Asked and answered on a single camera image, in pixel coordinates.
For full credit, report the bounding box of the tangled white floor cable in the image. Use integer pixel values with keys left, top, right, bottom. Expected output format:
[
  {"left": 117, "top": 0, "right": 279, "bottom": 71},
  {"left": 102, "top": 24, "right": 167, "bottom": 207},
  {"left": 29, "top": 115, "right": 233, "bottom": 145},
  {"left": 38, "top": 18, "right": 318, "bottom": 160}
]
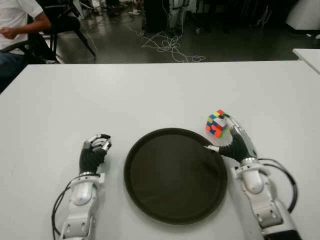
[{"left": 127, "top": 22, "right": 207, "bottom": 63}]

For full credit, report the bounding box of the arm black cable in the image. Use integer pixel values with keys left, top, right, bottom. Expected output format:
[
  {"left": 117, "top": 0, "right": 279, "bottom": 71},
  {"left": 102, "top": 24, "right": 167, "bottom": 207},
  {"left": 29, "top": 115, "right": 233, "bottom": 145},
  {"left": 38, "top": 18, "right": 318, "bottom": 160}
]
[
  {"left": 51, "top": 176, "right": 76, "bottom": 237},
  {"left": 258, "top": 157, "right": 299, "bottom": 213}
]

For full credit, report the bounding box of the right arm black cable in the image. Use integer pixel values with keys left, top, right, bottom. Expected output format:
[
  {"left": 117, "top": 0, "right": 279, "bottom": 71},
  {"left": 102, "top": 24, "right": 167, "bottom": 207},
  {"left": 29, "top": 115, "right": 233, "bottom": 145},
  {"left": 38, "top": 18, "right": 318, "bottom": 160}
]
[{"left": 258, "top": 157, "right": 299, "bottom": 213}]

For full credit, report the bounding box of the thin white floor cable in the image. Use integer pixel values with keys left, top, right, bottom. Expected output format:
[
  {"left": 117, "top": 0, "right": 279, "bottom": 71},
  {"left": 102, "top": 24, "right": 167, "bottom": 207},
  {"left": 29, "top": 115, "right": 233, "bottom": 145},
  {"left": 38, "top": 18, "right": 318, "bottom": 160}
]
[{"left": 84, "top": 22, "right": 100, "bottom": 56}]

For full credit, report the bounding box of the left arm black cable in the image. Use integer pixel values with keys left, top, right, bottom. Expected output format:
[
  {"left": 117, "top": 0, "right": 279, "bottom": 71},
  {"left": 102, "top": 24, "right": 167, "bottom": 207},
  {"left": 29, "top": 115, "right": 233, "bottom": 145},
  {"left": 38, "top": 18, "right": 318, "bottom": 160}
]
[{"left": 51, "top": 176, "right": 76, "bottom": 237}]

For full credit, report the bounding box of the white side table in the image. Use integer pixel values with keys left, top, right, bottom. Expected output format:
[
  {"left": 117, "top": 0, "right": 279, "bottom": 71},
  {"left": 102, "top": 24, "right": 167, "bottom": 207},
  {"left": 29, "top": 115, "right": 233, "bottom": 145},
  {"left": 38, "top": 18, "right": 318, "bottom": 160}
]
[{"left": 292, "top": 48, "right": 320, "bottom": 75}]

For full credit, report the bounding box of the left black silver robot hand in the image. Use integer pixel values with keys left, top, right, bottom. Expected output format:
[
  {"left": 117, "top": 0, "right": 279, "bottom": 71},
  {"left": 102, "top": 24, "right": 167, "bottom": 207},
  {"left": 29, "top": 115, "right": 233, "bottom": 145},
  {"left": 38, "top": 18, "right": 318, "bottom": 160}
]
[{"left": 79, "top": 133, "right": 112, "bottom": 176}]

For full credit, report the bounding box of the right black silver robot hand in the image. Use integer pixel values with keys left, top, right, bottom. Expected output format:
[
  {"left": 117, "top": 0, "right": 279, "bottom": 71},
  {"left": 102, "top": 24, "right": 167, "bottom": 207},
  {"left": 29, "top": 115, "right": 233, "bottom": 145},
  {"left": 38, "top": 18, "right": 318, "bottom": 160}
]
[{"left": 204, "top": 113, "right": 258, "bottom": 163}]

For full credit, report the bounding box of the dark wheeled rack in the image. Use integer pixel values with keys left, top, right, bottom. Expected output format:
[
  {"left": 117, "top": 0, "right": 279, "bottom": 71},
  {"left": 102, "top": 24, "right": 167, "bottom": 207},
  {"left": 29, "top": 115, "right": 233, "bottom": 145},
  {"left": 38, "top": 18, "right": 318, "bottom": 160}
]
[{"left": 189, "top": 0, "right": 233, "bottom": 35}]

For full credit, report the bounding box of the seated person in white shirt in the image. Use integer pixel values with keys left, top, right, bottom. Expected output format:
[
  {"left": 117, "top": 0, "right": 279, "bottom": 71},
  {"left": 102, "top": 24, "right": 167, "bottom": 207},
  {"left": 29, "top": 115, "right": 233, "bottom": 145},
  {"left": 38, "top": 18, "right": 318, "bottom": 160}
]
[{"left": 0, "top": 0, "right": 57, "bottom": 85}]

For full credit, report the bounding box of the white cabinet with black base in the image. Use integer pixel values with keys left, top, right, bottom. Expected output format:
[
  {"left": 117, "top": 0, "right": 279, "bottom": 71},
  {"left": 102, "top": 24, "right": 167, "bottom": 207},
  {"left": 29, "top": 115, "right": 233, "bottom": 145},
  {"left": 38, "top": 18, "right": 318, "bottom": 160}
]
[{"left": 284, "top": 0, "right": 320, "bottom": 32}]

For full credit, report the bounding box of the dark brown round plate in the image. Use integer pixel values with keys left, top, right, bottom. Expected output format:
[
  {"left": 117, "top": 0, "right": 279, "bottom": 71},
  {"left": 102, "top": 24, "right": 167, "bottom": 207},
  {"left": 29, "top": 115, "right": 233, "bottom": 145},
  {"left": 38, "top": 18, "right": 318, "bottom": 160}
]
[{"left": 123, "top": 127, "right": 229, "bottom": 224}]

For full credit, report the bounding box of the black cabinet on casters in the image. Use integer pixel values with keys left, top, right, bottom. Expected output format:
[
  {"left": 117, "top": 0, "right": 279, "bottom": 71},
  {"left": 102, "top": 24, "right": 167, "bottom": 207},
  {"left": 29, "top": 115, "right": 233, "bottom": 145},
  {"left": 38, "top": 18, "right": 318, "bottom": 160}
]
[{"left": 143, "top": 0, "right": 171, "bottom": 34}]

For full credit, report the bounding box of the black office chair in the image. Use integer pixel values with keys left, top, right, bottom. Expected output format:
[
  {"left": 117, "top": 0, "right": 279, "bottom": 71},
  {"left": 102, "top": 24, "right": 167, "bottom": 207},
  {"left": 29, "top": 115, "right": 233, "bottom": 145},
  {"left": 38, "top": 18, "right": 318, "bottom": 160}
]
[{"left": 24, "top": 0, "right": 97, "bottom": 63}]

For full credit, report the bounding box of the multicoloured Rubik's cube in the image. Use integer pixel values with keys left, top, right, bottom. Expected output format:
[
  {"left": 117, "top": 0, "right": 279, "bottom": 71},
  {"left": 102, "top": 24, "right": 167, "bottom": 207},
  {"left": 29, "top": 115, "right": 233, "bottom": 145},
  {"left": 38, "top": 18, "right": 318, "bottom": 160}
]
[{"left": 205, "top": 109, "right": 231, "bottom": 139}]

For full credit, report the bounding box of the grey leaning metal frame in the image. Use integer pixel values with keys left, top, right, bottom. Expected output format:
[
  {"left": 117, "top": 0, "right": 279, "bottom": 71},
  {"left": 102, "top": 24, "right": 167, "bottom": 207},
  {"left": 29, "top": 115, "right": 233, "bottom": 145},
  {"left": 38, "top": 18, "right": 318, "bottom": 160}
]
[{"left": 253, "top": 4, "right": 273, "bottom": 28}]

